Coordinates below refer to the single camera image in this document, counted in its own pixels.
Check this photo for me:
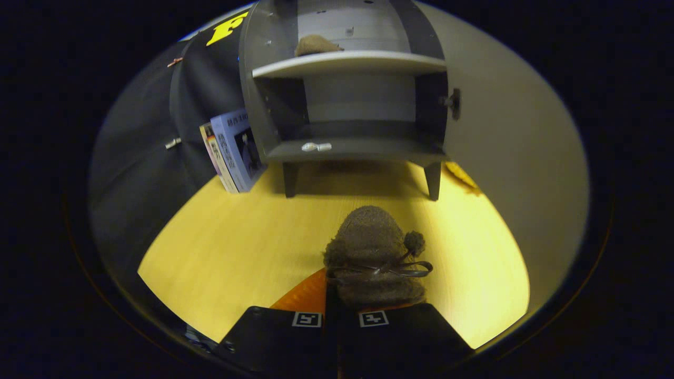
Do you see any black backdrop cloth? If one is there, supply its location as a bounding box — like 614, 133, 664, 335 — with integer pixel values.
90, 11, 249, 295

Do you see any blue paperback book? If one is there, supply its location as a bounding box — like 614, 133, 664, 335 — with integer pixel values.
211, 108, 267, 193

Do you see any brown fuzzy shoe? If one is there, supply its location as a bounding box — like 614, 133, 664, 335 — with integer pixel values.
323, 205, 434, 312
295, 34, 344, 57

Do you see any yellow round object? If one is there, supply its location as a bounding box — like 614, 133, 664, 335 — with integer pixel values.
445, 161, 481, 193

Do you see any beige shoe cabinet door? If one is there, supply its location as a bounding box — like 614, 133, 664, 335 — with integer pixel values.
413, 0, 590, 330

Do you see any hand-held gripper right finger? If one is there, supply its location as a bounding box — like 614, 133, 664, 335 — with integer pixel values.
339, 302, 475, 379

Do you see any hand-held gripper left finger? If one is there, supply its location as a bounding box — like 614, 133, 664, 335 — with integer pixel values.
216, 267, 339, 379

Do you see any grey shoe cabinet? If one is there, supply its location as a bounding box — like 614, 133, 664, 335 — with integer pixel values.
240, 0, 449, 202

